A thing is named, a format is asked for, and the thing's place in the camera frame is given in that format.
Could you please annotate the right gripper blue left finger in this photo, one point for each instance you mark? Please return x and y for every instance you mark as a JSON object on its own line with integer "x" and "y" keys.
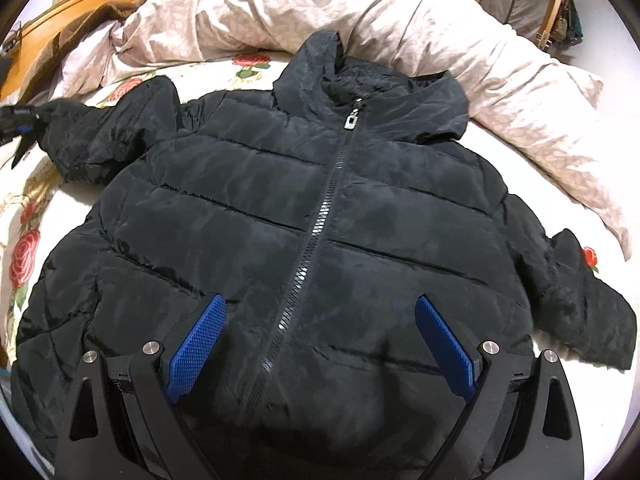
{"x": 120, "y": 420}

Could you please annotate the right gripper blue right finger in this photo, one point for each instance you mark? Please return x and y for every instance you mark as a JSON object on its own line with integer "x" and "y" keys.
{"x": 519, "y": 419}

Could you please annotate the black puffer jacket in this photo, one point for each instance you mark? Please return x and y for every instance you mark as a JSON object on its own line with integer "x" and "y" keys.
{"x": 320, "y": 210}

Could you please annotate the brown blanket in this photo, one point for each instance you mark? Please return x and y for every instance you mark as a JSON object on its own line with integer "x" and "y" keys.
{"x": 50, "y": 58}

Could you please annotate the wooden headboard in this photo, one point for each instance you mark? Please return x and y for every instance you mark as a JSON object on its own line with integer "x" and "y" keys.
{"x": 33, "y": 36}

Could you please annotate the white rose print bedsheet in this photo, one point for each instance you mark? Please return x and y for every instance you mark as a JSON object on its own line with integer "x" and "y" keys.
{"x": 38, "y": 209}

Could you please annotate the pink beige duvet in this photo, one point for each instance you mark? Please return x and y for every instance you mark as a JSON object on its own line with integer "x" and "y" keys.
{"x": 547, "y": 109}

